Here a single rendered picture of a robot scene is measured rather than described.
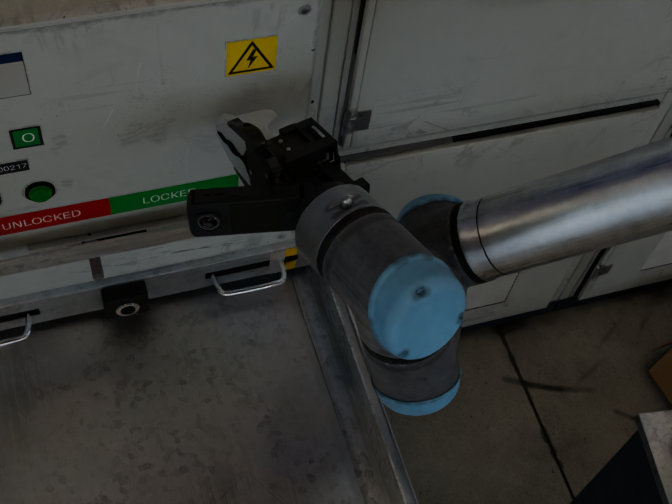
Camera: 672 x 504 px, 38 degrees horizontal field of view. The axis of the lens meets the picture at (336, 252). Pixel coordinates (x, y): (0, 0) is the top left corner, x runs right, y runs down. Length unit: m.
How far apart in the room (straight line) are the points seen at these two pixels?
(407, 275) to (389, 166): 0.82
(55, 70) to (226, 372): 0.52
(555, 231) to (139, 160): 0.48
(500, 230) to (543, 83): 0.69
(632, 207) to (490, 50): 0.64
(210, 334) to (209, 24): 0.52
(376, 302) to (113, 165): 0.42
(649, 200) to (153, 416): 0.71
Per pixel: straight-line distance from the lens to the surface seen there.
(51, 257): 1.21
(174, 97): 1.08
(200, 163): 1.18
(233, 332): 1.39
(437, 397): 0.99
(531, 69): 1.61
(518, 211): 0.99
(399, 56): 1.46
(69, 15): 0.98
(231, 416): 1.33
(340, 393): 1.35
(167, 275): 1.35
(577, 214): 0.96
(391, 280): 0.86
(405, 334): 0.87
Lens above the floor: 2.07
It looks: 56 degrees down
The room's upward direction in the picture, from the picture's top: 11 degrees clockwise
